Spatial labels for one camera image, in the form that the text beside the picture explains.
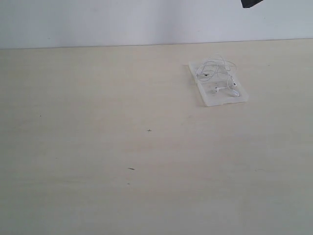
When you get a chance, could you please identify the white wired earphones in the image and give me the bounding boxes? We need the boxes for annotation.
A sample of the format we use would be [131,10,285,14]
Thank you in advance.
[195,53,240,97]

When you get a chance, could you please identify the clear plastic storage case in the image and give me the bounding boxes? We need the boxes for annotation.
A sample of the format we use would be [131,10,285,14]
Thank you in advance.
[189,56,248,107]

